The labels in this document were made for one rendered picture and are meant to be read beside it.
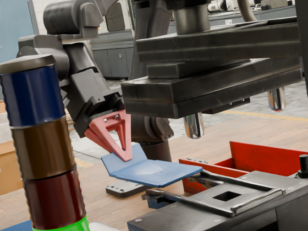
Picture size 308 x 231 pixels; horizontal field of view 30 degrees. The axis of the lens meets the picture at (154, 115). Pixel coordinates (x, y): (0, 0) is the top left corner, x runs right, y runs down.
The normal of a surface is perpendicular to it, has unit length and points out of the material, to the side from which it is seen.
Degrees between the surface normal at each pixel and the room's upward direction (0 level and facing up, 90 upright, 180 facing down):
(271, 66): 90
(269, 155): 90
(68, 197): 76
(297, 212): 90
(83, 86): 59
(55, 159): 104
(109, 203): 0
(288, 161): 90
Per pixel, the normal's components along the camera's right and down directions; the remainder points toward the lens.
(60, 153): 0.63, -0.23
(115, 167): 0.37, -0.46
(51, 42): 0.80, -0.03
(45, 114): 0.51, 0.30
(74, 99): -0.79, 0.29
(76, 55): 0.11, -0.34
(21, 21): 0.49, 0.07
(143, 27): -0.59, -0.23
